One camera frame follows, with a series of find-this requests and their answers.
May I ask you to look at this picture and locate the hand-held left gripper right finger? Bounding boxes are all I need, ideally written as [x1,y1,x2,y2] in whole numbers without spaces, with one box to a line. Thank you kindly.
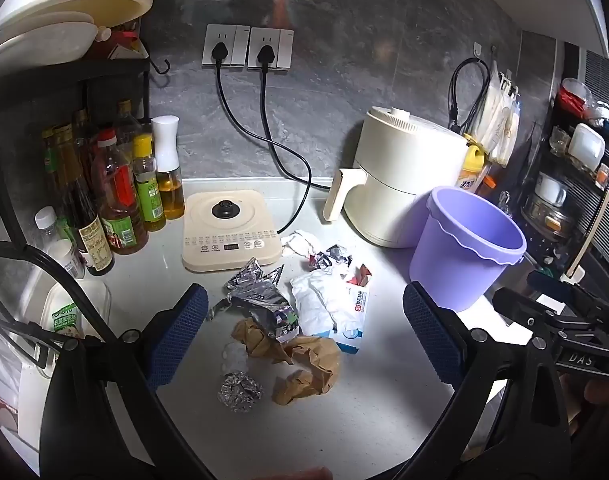
[399,282,571,480]

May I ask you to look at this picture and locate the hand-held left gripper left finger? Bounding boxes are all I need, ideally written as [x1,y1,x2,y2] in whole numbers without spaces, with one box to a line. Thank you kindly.
[38,283,209,480]

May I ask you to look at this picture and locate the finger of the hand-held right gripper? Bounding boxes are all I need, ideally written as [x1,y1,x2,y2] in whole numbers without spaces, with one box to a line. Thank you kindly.
[527,270,605,303]
[492,287,560,332]

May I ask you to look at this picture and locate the purple plastic bucket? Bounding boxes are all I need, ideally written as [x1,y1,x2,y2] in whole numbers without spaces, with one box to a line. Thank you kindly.
[409,186,528,313]

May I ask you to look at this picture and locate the silver foil wrapper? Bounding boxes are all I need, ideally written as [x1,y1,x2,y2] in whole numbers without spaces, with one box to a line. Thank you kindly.
[207,258,301,343]

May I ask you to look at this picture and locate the person's right hand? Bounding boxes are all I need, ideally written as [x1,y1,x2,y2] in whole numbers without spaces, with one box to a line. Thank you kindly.
[585,376,609,412]

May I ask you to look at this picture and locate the clear plastic blister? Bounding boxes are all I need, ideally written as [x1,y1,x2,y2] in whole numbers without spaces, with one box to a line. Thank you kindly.
[219,341,250,373]

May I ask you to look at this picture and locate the wooden stick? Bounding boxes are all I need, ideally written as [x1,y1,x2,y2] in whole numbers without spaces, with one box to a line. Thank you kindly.
[567,190,609,281]

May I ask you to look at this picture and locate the crumpled brown paper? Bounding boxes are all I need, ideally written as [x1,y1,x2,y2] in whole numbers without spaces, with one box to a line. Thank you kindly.
[272,336,343,406]
[233,317,294,367]

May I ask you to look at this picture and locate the blue and white medicine box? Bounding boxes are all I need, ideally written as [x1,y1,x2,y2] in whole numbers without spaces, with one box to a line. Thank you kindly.
[329,280,372,356]

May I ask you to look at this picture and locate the silver foil ball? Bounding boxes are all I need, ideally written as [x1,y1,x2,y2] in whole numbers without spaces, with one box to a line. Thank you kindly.
[217,371,264,413]

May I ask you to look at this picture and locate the white mug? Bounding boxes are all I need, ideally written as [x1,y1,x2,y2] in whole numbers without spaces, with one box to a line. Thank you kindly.
[535,174,568,207]

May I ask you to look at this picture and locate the cream cooker base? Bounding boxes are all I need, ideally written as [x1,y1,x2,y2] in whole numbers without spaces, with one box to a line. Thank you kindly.
[181,191,281,274]

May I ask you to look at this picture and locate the white container with green label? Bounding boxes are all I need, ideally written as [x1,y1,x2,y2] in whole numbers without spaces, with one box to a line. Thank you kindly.
[37,280,112,357]

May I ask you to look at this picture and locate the white plastic packet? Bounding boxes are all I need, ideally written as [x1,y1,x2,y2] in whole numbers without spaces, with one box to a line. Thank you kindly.
[290,270,350,336]

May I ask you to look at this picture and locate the crumpled silver and red wrapper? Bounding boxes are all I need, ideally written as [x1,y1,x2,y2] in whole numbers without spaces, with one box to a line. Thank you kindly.
[307,244,355,281]

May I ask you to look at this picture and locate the small white bottle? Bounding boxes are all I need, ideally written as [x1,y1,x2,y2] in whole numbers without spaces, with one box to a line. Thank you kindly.
[47,237,86,279]

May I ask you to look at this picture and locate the white storage container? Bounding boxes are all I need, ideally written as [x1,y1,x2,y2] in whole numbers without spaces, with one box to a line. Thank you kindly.
[569,124,606,171]

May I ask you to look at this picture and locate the dark soy sauce bottle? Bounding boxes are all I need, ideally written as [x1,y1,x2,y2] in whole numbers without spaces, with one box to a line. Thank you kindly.
[54,122,115,277]

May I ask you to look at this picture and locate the red-cap oil bottle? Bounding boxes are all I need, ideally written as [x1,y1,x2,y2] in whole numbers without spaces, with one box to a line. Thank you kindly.
[91,128,149,256]

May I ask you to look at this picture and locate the yellow-cap green-label bottle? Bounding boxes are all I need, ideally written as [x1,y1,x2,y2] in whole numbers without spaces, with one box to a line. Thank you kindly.
[132,133,166,232]

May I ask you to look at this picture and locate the yellow detergent bottle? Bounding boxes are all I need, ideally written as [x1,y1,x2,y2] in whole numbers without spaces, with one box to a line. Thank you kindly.
[459,132,487,194]

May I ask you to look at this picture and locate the crumpled white tissue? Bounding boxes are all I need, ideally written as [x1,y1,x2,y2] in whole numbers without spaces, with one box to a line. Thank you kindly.
[281,230,318,260]

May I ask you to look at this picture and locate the cream air fryer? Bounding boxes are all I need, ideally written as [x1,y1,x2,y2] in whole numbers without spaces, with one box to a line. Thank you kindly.
[323,106,469,248]

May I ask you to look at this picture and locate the white-top oil sprayer bottle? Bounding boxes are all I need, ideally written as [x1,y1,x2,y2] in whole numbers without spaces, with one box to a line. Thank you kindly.
[152,115,186,221]

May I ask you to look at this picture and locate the white-cap clear bottle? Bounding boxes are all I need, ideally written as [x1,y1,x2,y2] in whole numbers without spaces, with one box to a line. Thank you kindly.
[34,206,61,242]

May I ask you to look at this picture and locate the hanging plastic bags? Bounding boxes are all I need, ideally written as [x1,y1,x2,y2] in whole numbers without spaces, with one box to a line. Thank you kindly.
[467,60,523,168]

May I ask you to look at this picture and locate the amber bottle with yellow cap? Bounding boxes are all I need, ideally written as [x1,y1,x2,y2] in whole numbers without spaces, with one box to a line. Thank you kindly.
[115,99,151,161]

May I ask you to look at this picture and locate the black kitchen rack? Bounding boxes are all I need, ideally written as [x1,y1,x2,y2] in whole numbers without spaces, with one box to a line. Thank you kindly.
[0,30,172,261]

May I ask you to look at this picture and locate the white range hood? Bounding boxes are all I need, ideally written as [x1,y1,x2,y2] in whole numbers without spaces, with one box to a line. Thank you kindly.
[445,0,609,59]

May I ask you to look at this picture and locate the red carton box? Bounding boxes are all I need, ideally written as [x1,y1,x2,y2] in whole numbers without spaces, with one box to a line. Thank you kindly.
[92,24,150,61]

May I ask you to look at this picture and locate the white shallow dish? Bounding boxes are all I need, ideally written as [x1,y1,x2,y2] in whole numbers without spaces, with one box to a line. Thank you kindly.
[0,11,112,64]

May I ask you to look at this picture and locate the black wall shelf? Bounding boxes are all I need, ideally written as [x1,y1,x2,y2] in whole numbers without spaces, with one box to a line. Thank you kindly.
[522,77,609,273]

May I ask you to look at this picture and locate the black hanging cable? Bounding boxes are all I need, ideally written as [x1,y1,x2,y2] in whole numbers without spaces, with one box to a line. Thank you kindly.
[447,57,491,132]

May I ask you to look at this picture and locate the black power cable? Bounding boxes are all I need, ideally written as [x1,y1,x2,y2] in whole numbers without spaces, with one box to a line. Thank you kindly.
[254,44,333,192]
[210,40,314,235]

